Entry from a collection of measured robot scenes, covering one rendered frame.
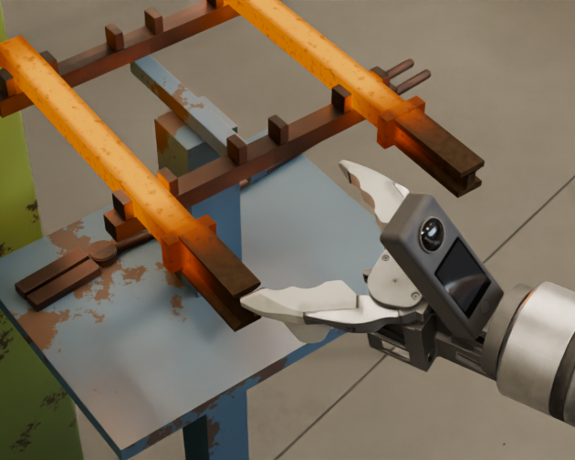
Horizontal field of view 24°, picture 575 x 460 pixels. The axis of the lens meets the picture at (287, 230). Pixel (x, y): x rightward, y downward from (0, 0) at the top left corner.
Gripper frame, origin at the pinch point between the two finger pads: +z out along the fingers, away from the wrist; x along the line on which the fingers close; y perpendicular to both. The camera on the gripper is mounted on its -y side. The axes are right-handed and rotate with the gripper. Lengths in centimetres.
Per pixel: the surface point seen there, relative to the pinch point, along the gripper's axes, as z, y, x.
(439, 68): 66, 135, 125
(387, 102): 3.7, 8.7, 20.5
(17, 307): 36.2, 28.9, -6.0
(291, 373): 45, 117, 37
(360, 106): 6.4, 9.7, 19.8
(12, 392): 58, 70, -3
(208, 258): 5.0, 1.9, -4.7
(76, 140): 24.9, 4.1, 1.8
